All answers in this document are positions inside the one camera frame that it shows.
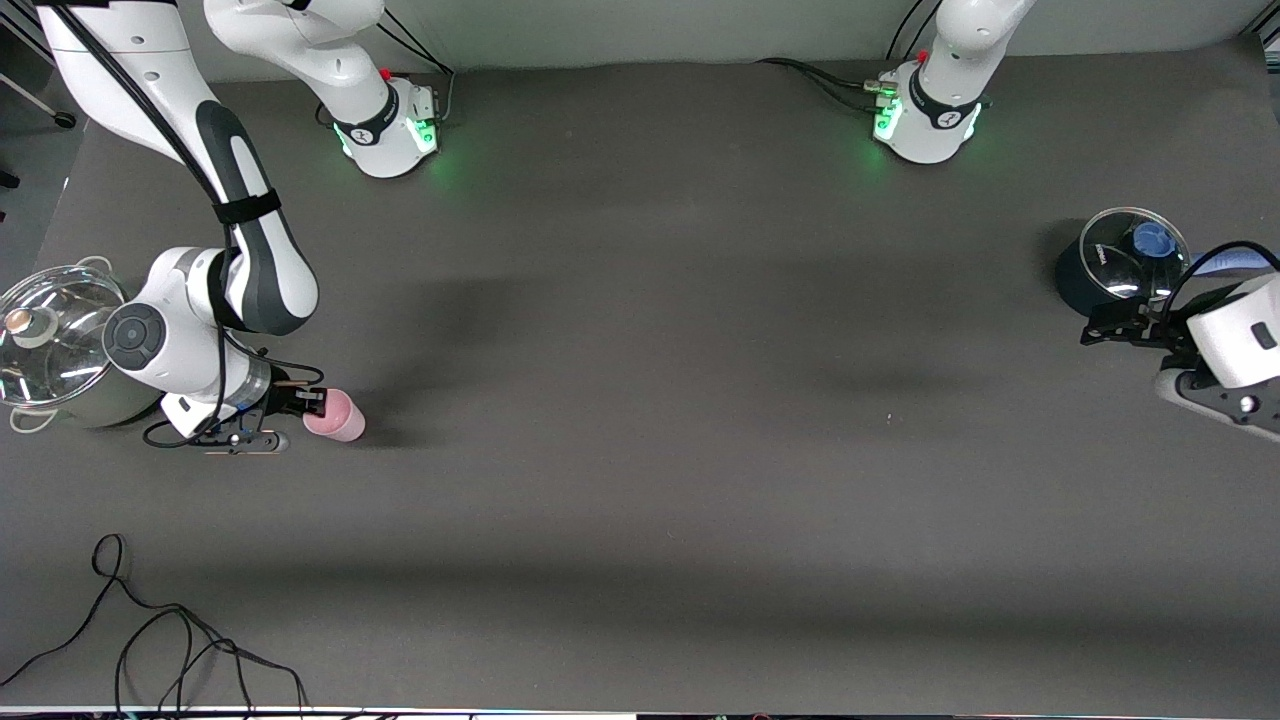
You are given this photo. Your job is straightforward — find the black right arm base cables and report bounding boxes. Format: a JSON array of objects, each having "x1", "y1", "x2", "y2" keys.
[{"x1": 380, "y1": 8, "x2": 457, "y2": 126}]

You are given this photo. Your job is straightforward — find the black arm base cables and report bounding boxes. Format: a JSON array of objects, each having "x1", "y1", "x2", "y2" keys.
[
  {"x1": 380, "y1": 8, "x2": 457, "y2": 126},
  {"x1": 757, "y1": 57, "x2": 896, "y2": 113}
]

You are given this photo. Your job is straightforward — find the black left arm base cables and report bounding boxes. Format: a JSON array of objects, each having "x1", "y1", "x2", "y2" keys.
[{"x1": 757, "y1": 57, "x2": 896, "y2": 113}]

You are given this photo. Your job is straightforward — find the black cable along right arm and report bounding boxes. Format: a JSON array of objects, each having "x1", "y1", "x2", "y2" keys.
[{"x1": 40, "y1": 0, "x2": 329, "y2": 448}]

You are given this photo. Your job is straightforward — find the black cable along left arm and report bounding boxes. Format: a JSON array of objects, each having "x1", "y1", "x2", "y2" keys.
[{"x1": 1150, "y1": 240, "x2": 1280, "y2": 323}]

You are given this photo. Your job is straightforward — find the pink plastic cup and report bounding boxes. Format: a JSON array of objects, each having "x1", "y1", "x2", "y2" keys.
[{"x1": 302, "y1": 388, "x2": 367, "y2": 444}]

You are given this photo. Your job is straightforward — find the pale green pot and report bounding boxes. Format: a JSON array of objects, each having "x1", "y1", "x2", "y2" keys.
[{"x1": 0, "y1": 257, "x2": 186, "y2": 433}]

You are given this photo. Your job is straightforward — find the thin metal stand leg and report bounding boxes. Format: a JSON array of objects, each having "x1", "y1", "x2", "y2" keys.
[{"x1": 0, "y1": 70, "x2": 79, "y2": 131}]

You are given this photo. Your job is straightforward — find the glass lid with steel knob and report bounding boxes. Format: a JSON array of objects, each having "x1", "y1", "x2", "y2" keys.
[{"x1": 0, "y1": 265, "x2": 131, "y2": 409}]

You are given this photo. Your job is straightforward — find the thin black loose cable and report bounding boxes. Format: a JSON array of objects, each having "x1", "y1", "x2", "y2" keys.
[{"x1": 0, "y1": 533, "x2": 309, "y2": 713}]

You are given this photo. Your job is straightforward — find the dark blue saucepan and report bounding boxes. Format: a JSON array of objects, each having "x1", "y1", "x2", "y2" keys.
[{"x1": 1053, "y1": 207, "x2": 1280, "y2": 323}]

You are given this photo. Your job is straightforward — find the dark grey table mat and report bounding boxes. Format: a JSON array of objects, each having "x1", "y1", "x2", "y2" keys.
[{"x1": 0, "y1": 40, "x2": 1280, "y2": 713}]

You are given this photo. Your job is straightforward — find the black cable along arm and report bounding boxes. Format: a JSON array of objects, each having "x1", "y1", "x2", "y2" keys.
[
  {"x1": 1150, "y1": 240, "x2": 1280, "y2": 323},
  {"x1": 40, "y1": 0, "x2": 329, "y2": 448}
]

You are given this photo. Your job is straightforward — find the glass lid with blue knob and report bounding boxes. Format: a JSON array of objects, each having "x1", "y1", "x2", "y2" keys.
[{"x1": 1080, "y1": 207, "x2": 1193, "y2": 303}]

